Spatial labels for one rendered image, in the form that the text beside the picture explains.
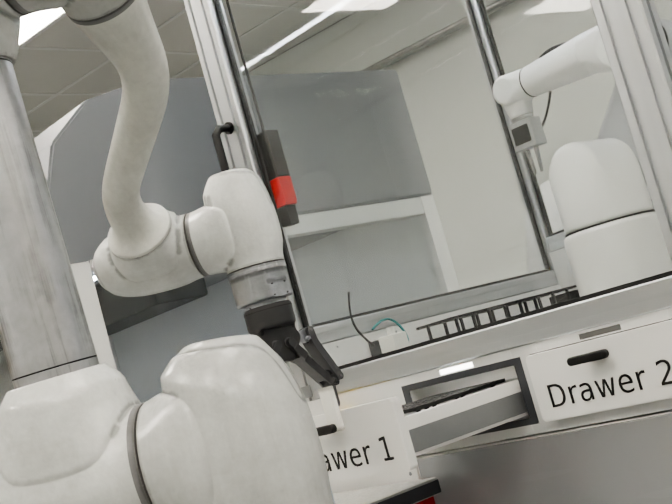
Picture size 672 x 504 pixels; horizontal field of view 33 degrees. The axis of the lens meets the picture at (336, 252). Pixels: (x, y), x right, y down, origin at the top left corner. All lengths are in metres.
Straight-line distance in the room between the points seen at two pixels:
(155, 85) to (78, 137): 1.15
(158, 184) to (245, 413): 1.53
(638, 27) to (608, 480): 0.70
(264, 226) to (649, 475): 0.70
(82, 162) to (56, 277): 1.30
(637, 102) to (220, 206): 0.63
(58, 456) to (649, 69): 0.99
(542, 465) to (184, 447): 0.84
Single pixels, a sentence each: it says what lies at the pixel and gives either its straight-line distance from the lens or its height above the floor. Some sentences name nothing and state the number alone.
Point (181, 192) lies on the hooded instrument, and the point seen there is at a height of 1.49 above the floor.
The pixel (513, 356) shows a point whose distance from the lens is 1.95.
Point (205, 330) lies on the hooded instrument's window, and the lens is 2.72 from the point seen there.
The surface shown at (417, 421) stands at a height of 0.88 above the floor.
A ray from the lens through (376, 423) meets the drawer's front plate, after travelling 1.75.
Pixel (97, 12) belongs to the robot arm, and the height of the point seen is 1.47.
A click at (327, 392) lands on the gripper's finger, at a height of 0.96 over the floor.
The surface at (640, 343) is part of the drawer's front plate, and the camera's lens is 1.78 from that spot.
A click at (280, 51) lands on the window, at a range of 2.31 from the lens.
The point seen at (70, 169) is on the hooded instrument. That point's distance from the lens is 2.62.
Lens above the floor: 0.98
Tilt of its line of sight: 6 degrees up
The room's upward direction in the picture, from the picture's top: 16 degrees counter-clockwise
